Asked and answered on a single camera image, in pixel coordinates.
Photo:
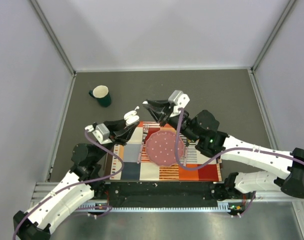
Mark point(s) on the aluminium frame post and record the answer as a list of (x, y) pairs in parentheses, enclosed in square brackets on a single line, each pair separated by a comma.
[(50, 32), (277, 27)]

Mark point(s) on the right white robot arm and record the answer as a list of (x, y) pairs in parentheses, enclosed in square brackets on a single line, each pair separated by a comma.
[(278, 170)]

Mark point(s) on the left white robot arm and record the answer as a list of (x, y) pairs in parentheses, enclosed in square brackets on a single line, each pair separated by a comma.
[(78, 185)]

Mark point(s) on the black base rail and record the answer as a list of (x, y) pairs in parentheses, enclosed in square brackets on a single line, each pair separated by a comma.
[(173, 197)]

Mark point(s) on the colourful patchwork placemat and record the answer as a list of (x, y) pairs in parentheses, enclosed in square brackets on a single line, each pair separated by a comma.
[(150, 172)]

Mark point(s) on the right aluminium frame post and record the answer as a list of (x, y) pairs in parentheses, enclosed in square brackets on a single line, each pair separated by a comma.
[(277, 27)]

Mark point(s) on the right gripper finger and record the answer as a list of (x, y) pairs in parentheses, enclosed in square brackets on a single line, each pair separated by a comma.
[(159, 114), (150, 104)]

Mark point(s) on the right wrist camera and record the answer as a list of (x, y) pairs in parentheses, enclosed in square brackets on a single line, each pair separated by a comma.
[(177, 100)]

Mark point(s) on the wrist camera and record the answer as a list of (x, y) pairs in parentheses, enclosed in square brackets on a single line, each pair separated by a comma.
[(177, 100), (100, 132)]

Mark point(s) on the dark green mug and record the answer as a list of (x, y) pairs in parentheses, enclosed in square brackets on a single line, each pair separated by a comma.
[(102, 95)]

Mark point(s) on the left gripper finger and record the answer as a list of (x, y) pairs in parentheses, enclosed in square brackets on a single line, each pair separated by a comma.
[(122, 137), (116, 125)]

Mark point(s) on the left aluminium frame post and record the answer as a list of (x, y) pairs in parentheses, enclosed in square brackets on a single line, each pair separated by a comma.
[(50, 32)]

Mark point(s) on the pink dotted plate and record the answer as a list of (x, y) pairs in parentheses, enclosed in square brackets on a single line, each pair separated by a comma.
[(160, 148)]

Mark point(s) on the pink handled fork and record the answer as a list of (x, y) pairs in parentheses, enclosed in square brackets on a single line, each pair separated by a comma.
[(145, 133)]

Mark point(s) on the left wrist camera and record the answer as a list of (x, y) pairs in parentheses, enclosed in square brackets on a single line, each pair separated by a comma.
[(100, 132)]

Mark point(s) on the pink handled knife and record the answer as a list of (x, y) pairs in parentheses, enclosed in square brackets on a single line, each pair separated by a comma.
[(186, 152)]

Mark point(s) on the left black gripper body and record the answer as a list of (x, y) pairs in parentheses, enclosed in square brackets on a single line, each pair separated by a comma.
[(113, 134)]

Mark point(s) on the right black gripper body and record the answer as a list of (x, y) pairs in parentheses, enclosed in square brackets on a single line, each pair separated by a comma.
[(172, 120)]

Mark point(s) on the white charging case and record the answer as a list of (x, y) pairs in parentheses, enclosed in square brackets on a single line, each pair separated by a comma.
[(131, 117)]

